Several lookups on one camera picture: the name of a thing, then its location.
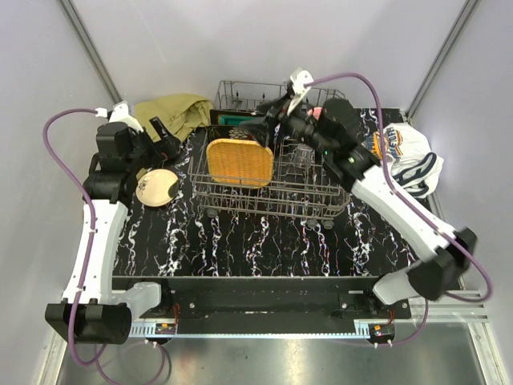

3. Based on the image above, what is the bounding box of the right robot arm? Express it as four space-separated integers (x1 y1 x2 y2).
240 98 477 318

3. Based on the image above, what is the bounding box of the teal square ceramic dish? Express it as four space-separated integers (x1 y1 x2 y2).
209 109 264 126

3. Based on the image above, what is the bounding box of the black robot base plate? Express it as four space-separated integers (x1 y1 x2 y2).
114 277 411 338

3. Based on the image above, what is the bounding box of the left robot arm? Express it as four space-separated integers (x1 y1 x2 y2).
45 116 179 345

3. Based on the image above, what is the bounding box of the pink skull pattern mug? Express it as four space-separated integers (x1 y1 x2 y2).
308 107 323 120

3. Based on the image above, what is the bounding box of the woven bamboo basket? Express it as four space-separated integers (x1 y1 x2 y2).
206 139 274 188

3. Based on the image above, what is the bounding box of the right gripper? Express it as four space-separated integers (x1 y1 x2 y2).
240 92 335 157

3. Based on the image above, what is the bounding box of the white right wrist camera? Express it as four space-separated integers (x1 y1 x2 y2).
287 68 313 116

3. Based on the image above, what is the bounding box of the grey wire dish rack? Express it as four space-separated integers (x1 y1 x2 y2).
188 80 350 229

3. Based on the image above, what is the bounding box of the clear drinking glass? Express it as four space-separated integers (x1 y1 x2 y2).
293 144 315 169

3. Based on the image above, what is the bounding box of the black floral square plate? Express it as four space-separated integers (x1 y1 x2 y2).
207 125 256 142

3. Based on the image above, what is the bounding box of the cream round floral plate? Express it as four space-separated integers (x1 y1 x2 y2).
135 169 180 208

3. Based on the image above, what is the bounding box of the olive green cloth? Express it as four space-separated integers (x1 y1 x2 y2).
134 93 214 142

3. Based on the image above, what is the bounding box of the white printed t-shirt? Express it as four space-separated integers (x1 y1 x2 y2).
383 123 444 199

